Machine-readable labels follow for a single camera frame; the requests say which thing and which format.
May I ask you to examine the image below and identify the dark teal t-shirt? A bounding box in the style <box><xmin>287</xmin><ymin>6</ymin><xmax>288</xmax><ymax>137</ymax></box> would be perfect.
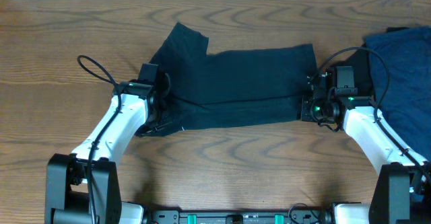
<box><xmin>137</xmin><ymin>23</ymin><xmax>317</xmax><ymax>137</ymax></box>

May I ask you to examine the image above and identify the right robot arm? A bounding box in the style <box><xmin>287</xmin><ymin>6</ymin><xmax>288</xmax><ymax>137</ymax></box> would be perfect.
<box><xmin>300</xmin><ymin>67</ymin><xmax>430</xmax><ymax>223</ymax></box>

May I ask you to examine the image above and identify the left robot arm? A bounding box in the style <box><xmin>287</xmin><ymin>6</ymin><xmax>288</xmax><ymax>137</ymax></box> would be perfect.
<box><xmin>44</xmin><ymin>73</ymin><xmax>171</xmax><ymax>223</ymax></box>

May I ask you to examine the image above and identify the black garment under blue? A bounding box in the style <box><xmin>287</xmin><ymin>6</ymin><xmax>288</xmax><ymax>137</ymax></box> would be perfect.
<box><xmin>332</xmin><ymin>50</ymin><xmax>374</xmax><ymax>96</ymax></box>

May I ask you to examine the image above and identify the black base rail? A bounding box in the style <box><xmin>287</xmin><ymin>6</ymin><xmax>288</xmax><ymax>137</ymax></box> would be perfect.
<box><xmin>114</xmin><ymin>202</ymin><xmax>337</xmax><ymax>224</ymax></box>

